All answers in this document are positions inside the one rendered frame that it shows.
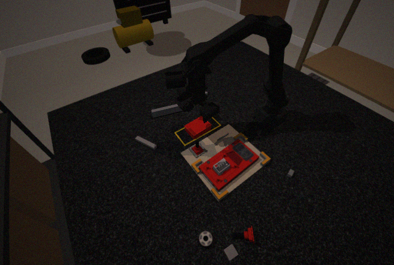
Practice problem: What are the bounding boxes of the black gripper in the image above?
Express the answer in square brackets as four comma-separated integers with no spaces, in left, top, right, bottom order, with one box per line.
[177,83,220,123]

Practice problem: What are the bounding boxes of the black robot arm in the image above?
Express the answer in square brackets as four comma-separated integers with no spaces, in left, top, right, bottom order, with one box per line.
[164,14,292,117]

